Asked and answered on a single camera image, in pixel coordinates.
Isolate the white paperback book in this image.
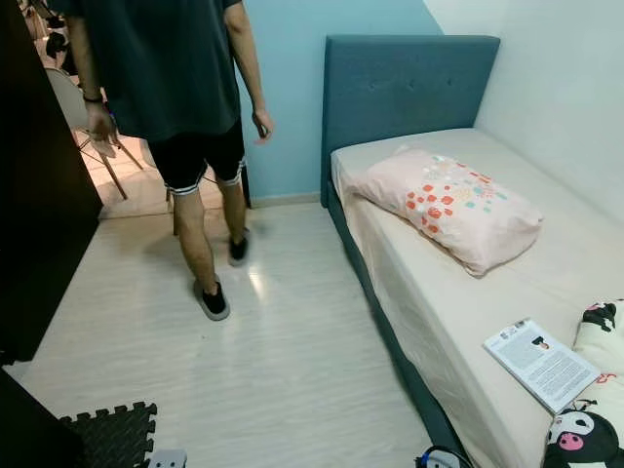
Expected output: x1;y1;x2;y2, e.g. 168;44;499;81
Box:
483;318;604;415

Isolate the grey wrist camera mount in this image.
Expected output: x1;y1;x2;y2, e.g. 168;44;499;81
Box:
424;450;459;468
148;448;188;468

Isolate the pink pillow with orange print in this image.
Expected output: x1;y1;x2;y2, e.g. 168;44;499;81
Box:
351;146;544;277

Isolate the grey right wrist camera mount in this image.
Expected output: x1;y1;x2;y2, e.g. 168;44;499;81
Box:
424;450;459;468

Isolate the person in dark shirt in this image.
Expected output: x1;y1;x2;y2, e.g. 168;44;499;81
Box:
58;0;274;321

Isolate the black wardrobe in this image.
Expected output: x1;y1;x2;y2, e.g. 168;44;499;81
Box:
0;0;103;364

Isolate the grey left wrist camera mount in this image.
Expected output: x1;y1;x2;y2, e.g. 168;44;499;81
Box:
148;448;188;468

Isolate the black low cabinet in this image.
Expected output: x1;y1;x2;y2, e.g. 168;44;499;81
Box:
0;369;89;468

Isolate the black foam floor mat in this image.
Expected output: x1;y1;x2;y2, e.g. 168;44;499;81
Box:
58;402;159;468

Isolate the cream sheeted mattress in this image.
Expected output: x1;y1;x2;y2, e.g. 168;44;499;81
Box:
331;127;624;468

